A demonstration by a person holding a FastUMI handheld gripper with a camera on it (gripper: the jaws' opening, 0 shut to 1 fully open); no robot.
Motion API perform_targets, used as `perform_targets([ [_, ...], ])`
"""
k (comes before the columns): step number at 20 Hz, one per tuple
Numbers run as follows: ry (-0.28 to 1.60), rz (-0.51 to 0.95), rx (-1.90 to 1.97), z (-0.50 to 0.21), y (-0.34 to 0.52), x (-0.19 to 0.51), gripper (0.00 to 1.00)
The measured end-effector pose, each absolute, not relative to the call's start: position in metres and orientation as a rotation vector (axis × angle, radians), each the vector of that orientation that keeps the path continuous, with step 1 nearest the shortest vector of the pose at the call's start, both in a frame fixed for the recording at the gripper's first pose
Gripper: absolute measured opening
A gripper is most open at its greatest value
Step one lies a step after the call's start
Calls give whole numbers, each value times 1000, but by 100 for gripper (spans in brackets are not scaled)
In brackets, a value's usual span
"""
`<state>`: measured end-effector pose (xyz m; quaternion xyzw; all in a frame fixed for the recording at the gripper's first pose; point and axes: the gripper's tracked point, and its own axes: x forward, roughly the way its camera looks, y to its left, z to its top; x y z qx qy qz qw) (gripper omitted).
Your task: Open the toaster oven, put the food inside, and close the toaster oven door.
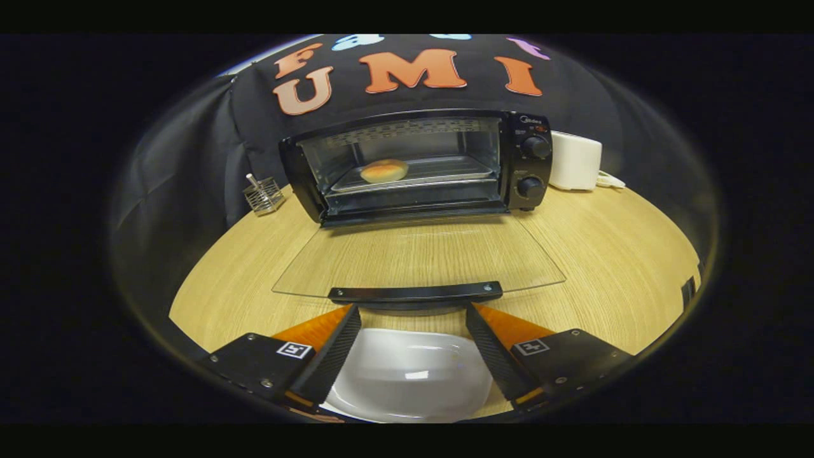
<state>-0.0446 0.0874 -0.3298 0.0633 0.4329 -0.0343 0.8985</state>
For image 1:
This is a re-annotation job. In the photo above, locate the white bread toaster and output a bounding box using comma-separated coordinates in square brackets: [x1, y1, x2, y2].
[550, 131, 603, 191]

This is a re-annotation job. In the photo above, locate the black backdrop cloth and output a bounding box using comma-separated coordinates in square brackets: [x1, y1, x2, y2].
[111, 34, 719, 319]

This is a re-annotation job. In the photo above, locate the black toaster oven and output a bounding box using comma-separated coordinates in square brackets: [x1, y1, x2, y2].
[272, 109, 567, 312]

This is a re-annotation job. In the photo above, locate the white plate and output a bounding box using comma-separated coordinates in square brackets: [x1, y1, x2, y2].
[321, 328, 493, 424]

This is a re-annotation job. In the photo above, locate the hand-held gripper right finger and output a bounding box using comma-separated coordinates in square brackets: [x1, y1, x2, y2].
[465, 303, 637, 411]

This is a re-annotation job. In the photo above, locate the glazed ring donut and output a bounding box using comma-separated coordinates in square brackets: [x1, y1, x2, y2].
[360, 159, 410, 184]

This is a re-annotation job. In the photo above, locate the wire mesh holder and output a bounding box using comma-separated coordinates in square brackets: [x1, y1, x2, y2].
[243, 174, 286, 217]

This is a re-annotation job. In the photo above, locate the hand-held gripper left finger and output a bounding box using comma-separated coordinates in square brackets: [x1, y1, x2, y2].
[198, 304, 363, 414]

